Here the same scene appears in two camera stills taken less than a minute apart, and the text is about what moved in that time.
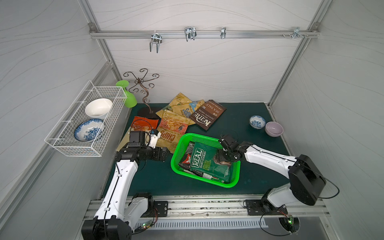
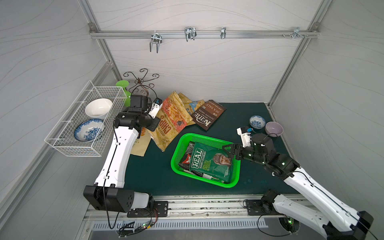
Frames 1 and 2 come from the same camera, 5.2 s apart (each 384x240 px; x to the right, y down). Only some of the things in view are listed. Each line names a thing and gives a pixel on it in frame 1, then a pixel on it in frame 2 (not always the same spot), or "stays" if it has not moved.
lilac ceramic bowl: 273,129 stays
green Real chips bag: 202,161 stays
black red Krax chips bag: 186,160 stays
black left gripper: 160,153 -> 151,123
